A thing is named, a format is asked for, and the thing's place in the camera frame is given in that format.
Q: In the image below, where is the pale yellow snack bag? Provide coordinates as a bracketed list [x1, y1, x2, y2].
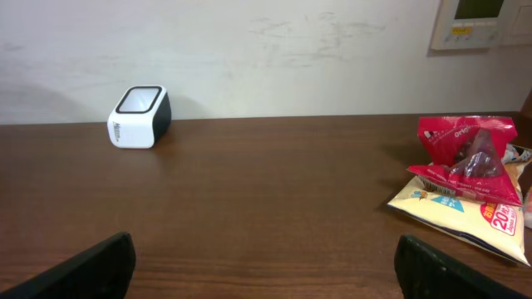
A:
[387, 145, 531, 265]

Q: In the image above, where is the white barcode scanner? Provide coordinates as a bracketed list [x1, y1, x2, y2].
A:
[107, 85, 172, 149]

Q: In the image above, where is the wall control panel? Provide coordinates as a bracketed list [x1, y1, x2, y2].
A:
[430, 0, 531, 51]

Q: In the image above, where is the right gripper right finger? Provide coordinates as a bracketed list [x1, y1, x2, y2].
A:
[394, 235, 528, 299]

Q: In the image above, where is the orange snack bag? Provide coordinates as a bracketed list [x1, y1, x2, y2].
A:
[408, 115, 522, 206]

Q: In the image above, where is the small orange white carton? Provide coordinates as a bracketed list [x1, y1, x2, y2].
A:
[524, 188, 532, 228]

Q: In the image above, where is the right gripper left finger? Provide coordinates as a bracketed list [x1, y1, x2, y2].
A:
[1, 232, 136, 299]

